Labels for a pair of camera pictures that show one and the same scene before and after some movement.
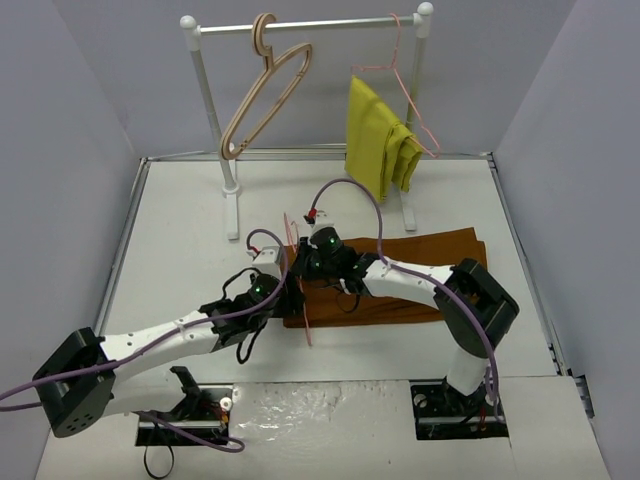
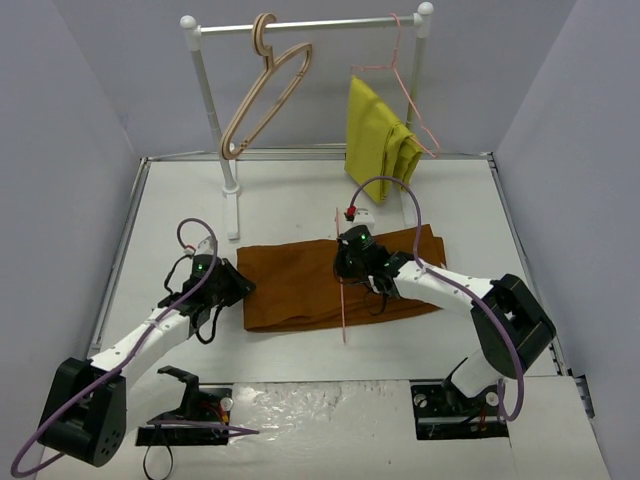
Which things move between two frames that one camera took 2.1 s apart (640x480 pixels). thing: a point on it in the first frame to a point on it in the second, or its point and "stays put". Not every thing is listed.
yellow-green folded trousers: x=380 y=149 stays put
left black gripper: x=292 y=298 to x=232 y=282
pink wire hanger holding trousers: x=391 y=67 stays put
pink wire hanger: x=299 y=275 to x=338 y=236
